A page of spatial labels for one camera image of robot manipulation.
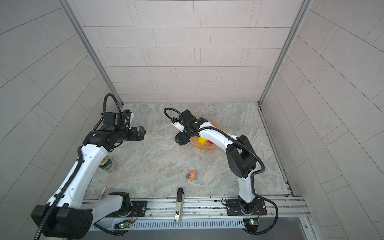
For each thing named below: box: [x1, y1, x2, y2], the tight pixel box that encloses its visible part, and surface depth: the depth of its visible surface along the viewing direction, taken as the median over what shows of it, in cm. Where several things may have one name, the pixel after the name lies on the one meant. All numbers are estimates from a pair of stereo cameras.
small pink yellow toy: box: [186, 170, 196, 182], surface depth 80 cm
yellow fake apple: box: [197, 137, 209, 146], surface depth 93 cm
